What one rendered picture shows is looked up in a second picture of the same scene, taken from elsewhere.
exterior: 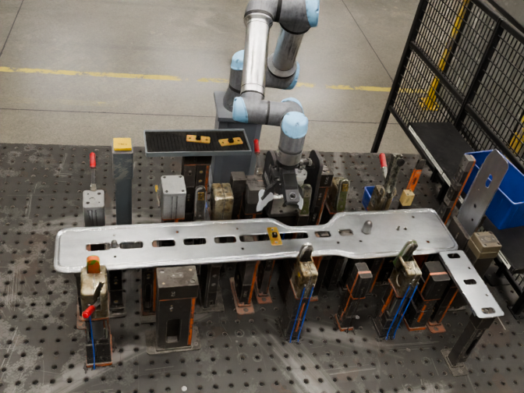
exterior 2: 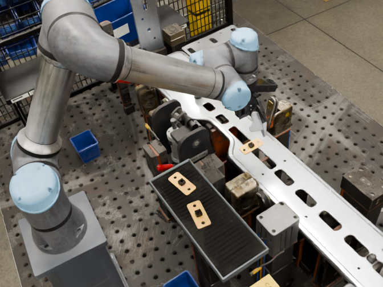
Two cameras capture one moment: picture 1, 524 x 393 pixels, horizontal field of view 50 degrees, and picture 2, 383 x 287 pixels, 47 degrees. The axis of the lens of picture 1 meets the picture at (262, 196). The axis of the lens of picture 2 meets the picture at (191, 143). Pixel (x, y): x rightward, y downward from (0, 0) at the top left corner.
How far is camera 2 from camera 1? 1.96 m
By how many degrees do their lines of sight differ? 66
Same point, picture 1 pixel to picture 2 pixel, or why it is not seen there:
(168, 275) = (372, 188)
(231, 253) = (296, 165)
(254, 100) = (231, 73)
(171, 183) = (279, 219)
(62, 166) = not seen: outside the picture
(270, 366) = (317, 166)
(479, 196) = (147, 21)
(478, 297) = (225, 35)
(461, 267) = (201, 45)
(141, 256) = (363, 228)
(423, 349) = not seen: hidden behind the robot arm
